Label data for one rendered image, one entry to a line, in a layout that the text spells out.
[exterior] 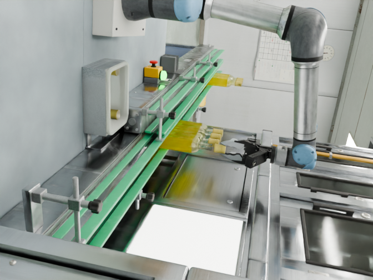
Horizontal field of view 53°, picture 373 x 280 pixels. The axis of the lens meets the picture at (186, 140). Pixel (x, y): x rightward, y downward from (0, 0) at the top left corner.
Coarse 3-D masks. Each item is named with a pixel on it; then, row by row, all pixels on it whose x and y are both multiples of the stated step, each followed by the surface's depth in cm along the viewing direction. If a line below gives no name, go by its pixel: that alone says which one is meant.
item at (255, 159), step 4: (256, 152) 144; (260, 152) 144; (264, 152) 145; (248, 156) 140; (252, 156) 140; (256, 156) 141; (260, 156) 143; (264, 156) 145; (248, 160) 140; (252, 160) 139; (256, 160) 142; (260, 160) 144; (264, 160) 146; (248, 164) 140; (252, 164) 140; (256, 164) 143
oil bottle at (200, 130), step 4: (180, 124) 165; (176, 128) 161; (180, 128) 160; (184, 128) 160; (188, 128) 161; (192, 128) 161; (196, 128) 162; (200, 128) 162; (200, 132) 159; (204, 132) 161; (204, 136) 160
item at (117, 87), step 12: (108, 72) 116; (120, 72) 131; (108, 84) 116; (120, 84) 133; (108, 96) 118; (120, 96) 134; (108, 108) 119; (120, 108) 136; (108, 120) 121; (120, 120) 136; (108, 132) 123
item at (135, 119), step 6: (132, 108) 140; (138, 108) 140; (132, 114) 140; (138, 114) 139; (132, 120) 140; (138, 120) 140; (126, 126) 142; (132, 126) 141; (138, 126) 141; (132, 132) 142; (138, 132) 142
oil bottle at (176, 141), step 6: (168, 138) 150; (174, 138) 150; (180, 138) 149; (186, 138) 150; (192, 138) 150; (198, 138) 151; (162, 144) 152; (168, 144) 151; (174, 144) 151; (180, 144) 150; (186, 144) 149; (192, 144) 149; (198, 144) 149; (174, 150) 152; (180, 150) 151; (186, 150) 150; (192, 150) 150; (198, 150) 151
